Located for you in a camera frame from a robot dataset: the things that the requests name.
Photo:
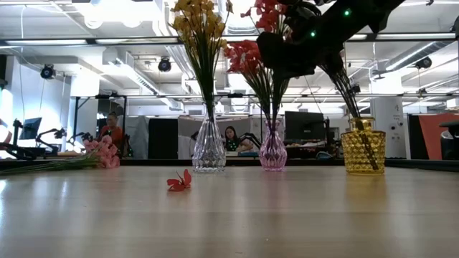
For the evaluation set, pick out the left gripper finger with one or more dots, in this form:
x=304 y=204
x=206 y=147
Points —
x=18 y=150

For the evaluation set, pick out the yellow artificial flower stem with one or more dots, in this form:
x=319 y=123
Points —
x=195 y=21
x=215 y=25

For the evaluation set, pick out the background black robot arm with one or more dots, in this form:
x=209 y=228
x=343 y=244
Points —
x=251 y=138
x=82 y=136
x=59 y=133

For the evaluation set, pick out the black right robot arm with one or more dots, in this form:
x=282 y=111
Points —
x=358 y=18

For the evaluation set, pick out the pink glass vase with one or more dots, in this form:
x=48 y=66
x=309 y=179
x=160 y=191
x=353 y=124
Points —
x=272 y=154

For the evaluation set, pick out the yellow dimpled glass vase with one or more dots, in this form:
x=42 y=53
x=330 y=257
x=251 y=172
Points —
x=364 y=148

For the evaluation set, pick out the clear ribbed glass vase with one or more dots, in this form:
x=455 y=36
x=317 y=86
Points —
x=209 y=150

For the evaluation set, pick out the small tilted monitor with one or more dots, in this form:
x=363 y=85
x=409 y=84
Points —
x=30 y=128

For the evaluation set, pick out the black computer monitor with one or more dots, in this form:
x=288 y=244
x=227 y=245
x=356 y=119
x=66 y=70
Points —
x=305 y=125

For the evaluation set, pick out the person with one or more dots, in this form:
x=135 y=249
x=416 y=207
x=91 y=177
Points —
x=232 y=139
x=113 y=132

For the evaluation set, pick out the overhead LED light bar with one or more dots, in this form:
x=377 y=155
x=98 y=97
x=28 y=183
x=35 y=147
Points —
x=394 y=36

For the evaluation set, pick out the black partition panel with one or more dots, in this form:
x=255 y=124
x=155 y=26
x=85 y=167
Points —
x=163 y=138

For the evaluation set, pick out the orange partition panel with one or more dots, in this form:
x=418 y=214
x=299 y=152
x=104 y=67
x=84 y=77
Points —
x=430 y=136

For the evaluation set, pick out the fallen red flower head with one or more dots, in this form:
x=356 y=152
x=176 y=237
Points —
x=179 y=183

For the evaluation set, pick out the black office chair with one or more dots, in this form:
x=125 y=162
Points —
x=450 y=143

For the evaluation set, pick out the black metal rack frame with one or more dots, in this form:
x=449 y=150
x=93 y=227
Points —
x=107 y=96

